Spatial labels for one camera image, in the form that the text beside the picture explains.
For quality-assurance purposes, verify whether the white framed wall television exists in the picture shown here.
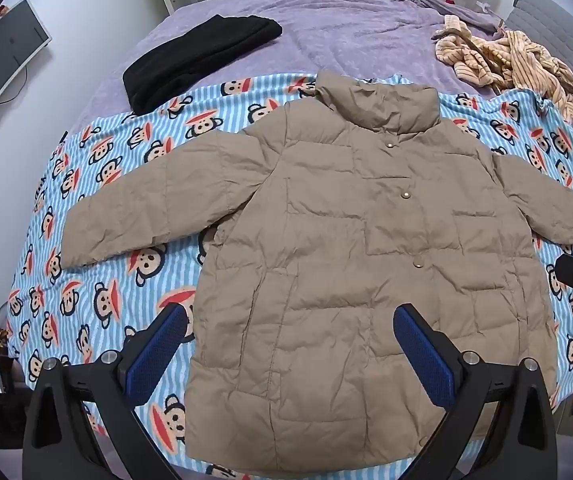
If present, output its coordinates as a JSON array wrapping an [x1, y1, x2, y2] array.
[[0, 0, 52, 143]]

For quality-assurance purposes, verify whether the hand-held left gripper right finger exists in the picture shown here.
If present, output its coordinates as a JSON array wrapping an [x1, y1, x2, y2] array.
[[393, 304, 558, 480]]

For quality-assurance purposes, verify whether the grey quilted headboard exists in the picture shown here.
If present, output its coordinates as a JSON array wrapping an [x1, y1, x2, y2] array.
[[503, 0, 573, 91]]

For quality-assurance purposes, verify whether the beige striped fleece garment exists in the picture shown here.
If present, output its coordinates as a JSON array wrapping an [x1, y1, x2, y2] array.
[[431, 14, 573, 140]]

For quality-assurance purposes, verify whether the monkey printed striped blanket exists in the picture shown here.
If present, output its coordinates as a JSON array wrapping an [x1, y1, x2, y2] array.
[[4, 72, 573, 480]]

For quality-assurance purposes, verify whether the purple bedspread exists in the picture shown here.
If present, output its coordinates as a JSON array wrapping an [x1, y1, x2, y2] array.
[[84, 0, 522, 126]]

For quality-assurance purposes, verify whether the television cable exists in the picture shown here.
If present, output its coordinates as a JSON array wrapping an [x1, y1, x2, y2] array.
[[0, 64, 30, 106]]

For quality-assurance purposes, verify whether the black folded garment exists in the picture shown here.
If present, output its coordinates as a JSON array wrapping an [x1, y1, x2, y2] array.
[[122, 15, 283, 115]]

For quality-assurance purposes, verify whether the tan puffer jacket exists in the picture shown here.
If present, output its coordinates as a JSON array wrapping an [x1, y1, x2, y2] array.
[[61, 71, 573, 475]]

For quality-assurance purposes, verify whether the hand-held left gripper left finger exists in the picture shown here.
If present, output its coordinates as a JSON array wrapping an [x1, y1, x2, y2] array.
[[22, 304, 190, 480]]

